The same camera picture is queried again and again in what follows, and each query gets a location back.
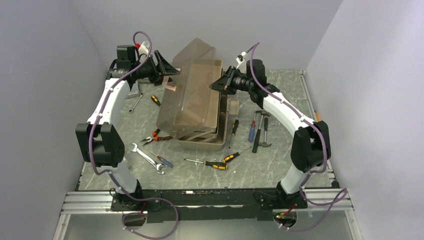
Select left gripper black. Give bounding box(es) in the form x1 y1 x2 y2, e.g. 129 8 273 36
131 50 180 87

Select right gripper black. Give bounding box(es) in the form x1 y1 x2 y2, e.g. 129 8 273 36
208 66 253 96

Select beige plastic toolbox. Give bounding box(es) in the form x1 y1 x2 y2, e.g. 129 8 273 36
156 38 239 151

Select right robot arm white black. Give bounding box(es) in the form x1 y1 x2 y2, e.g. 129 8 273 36
210 59 331 208

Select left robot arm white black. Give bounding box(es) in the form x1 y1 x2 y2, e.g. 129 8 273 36
75 44 180 210

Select small black yellow screwdriver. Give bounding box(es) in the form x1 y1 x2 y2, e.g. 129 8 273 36
150 95 161 107

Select black yellow screwdriver near latch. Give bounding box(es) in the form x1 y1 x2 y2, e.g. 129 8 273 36
228 119 239 149

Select clear plastic parts box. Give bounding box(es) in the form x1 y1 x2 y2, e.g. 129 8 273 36
126 81 142 99

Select small silver wrench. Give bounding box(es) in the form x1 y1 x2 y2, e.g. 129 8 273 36
128 93 144 114

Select long claw hammer black grip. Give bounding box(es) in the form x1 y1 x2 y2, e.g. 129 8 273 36
252 110 270 153

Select orange black needle nose pliers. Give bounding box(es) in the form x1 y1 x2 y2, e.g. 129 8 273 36
141 128 173 146

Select short claw hammer black grip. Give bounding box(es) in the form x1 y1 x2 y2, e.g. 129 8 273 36
259 117 272 148

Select large black yellow screwdriver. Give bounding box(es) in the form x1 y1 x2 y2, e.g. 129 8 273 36
223 146 252 164
184 158 228 170

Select small blue precision screwdriver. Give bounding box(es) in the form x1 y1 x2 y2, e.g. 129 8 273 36
151 152 174 168

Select large silver open wrench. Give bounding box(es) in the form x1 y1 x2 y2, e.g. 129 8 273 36
129 143 166 175

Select yellow utility knife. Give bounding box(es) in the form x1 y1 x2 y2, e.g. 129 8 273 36
314 111 322 122

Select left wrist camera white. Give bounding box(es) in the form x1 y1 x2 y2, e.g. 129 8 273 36
134 40 150 56

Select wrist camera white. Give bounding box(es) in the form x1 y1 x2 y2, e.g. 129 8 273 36
134 40 150 56
235 51 248 66

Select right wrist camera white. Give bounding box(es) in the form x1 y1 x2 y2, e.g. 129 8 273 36
235 51 248 66

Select blue handled screwdriver red collar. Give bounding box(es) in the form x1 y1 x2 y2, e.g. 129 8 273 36
248 111 258 143

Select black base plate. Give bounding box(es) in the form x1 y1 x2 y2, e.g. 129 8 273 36
110 187 308 223

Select aluminium rail frame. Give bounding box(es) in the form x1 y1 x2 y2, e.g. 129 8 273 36
54 80 362 240

